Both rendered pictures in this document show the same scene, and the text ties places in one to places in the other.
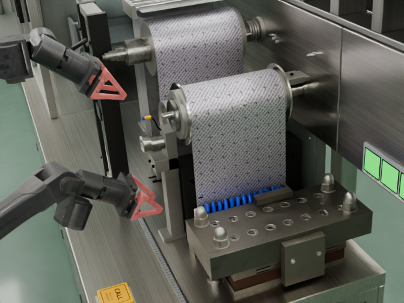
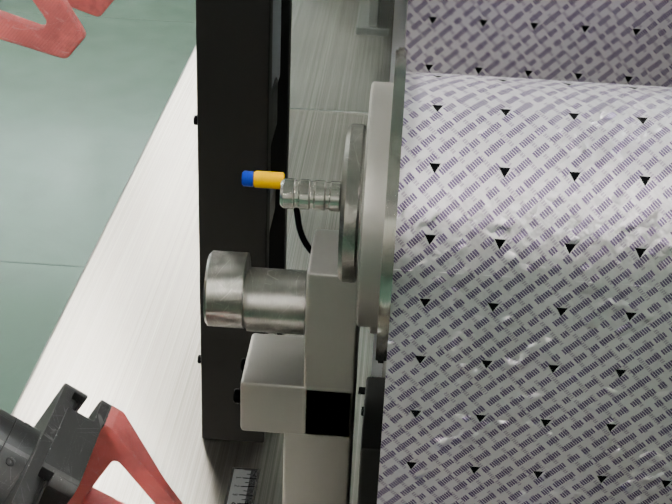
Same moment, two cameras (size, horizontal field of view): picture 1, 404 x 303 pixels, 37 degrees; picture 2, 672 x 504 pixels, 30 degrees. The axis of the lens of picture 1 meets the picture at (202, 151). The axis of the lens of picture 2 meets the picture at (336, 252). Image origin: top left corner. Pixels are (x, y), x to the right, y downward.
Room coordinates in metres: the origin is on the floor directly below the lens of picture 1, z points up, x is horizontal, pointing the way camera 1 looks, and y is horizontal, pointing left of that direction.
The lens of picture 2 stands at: (0.77, -0.12, 1.51)
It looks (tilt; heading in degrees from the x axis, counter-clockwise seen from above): 28 degrees down; 21
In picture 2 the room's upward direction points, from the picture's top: 3 degrees clockwise
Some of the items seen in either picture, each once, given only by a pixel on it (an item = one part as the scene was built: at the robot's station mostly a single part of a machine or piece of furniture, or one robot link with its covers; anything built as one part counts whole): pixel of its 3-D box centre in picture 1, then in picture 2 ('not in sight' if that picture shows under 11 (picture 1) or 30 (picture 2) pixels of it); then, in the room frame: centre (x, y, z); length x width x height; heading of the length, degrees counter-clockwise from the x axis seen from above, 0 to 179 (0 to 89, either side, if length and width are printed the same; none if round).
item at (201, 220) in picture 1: (201, 214); not in sight; (1.14, 0.01, 1.05); 0.04 x 0.04 x 0.04
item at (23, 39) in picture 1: (29, 51); not in sight; (1.20, 0.34, 1.45); 0.12 x 0.11 x 0.09; 108
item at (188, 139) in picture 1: (180, 113); (391, 205); (1.27, 0.04, 1.25); 0.15 x 0.01 x 0.15; 18
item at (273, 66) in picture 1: (277, 93); not in sight; (1.35, -0.19, 1.25); 0.15 x 0.01 x 0.15; 18
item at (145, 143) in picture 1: (145, 143); (227, 289); (1.28, 0.13, 1.18); 0.04 x 0.02 x 0.04; 18
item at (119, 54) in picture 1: (113, 55); not in sight; (1.48, 0.20, 1.33); 0.06 x 0.03 x 0.03; 108
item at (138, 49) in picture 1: (136, 51); not in sight; (1.50, 0.15, 1.33); 0.06 x 0.06 x 0.06; 18
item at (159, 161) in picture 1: (165, 185); (293, 484); (1.29, 0.10, 1.05); 0.06 x 0.05 x 0.31; 108
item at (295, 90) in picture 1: (291, 90); not in sight; (1.36, -0.23, 1.25); 0.07 x 0.04 x 0.04; 108
